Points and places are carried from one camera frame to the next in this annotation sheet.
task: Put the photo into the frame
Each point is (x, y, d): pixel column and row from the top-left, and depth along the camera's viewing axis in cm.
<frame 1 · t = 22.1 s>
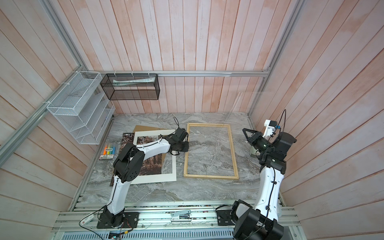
left hand: (186, 149, 99), fingers open
right hand: (242, 130, 71), fingers closed
brown cardboard backing board: (141, 127, 115), on the table
pack of coloured highlighters: (109, 151, 100), on the table

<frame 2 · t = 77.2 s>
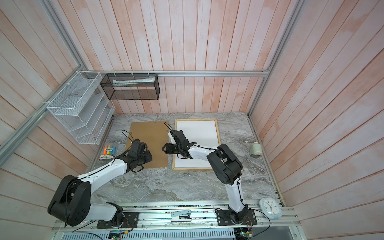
left hand: (148, 158, 90), fingers open
right hand: (163, 149, 93), fingers open
white round clock: (271, 208, 76), point 3 cm above the table
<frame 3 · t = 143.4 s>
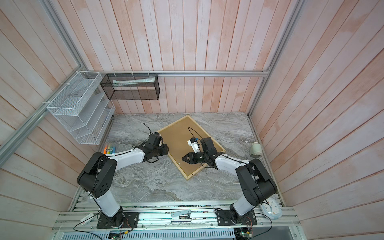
left hand: (166, 151, 95), fingers open
right hand: (183, 158, 87), fingers open
brown cardboard backing board: (176, 133, 117), on the table
the other named things where they were.

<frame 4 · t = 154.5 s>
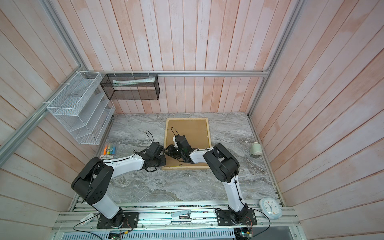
left hand: (163, 163, 93), fingers open
right hand: (163, 151, 94), fingers open
brown cardboard backing board: (193, 134, 111), on the table
the other named things where they were.

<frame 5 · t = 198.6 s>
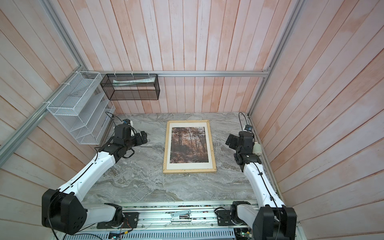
left hand: (139, 138, 84), fingers open
right hand: (237, 137, 84), fingers open
